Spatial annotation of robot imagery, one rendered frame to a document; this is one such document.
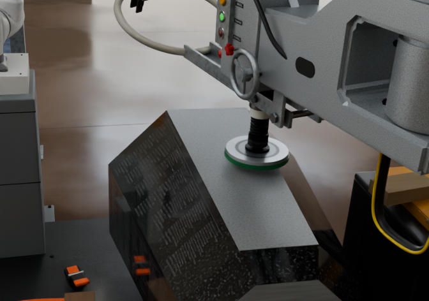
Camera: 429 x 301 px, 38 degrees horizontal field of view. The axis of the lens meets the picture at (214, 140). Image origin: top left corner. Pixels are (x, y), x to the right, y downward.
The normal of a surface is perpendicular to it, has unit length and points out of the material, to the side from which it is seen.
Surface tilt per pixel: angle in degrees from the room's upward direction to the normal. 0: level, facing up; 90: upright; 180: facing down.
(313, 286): 90
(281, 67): 90
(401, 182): 0
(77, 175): 0
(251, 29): 90
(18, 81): 90
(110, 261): 0
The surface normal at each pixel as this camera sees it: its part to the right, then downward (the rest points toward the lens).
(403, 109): -0.81, 0.21
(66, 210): 0.06, -0.91
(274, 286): 0.21, 0.42
